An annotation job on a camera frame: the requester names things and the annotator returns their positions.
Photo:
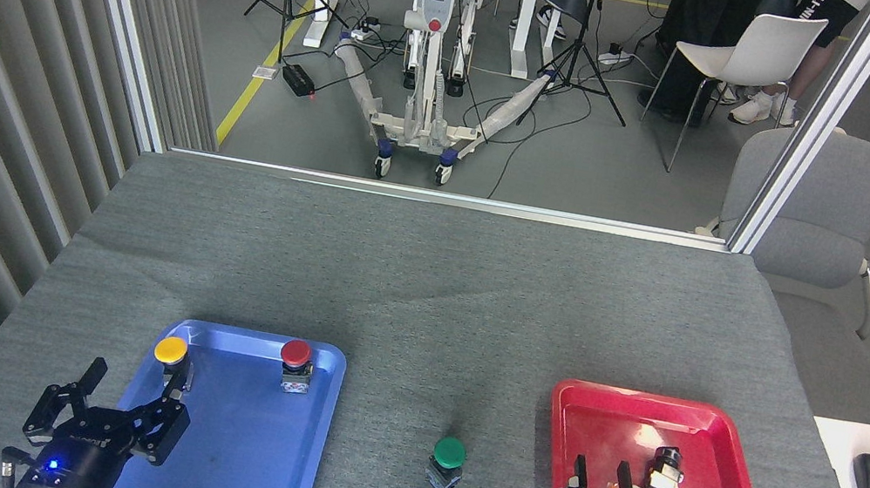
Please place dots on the green push button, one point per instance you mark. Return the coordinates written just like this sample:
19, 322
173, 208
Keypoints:
450, 451

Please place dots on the yellow push button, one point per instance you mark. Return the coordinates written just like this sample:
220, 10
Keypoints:
170, 351

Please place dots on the red push button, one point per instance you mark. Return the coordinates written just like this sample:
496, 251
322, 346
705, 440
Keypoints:
295, 353

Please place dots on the blue plastic tray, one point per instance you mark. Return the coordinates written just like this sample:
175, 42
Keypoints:
257, 462

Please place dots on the grey felt table cover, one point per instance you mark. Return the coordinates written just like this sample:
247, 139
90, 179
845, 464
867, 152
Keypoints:
426, 296

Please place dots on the black box on floor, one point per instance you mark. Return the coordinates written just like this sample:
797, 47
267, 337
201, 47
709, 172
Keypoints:
297, 80

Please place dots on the grey office chair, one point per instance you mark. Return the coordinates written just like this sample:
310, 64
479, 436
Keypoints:
832, 196

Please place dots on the white power strip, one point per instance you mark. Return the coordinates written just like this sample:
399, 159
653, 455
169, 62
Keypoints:
615, 56
365, 27

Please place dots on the person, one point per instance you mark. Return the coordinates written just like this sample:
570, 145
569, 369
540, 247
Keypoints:
805, 67
550, 20

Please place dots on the white plastic chair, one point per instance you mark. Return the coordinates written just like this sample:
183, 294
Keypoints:
768, 48

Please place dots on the black and white selector switch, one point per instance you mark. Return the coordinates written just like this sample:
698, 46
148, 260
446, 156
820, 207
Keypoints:
667, 473

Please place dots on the silver post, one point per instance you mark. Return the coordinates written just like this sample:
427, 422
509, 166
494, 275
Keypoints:
124, 15
818, 122

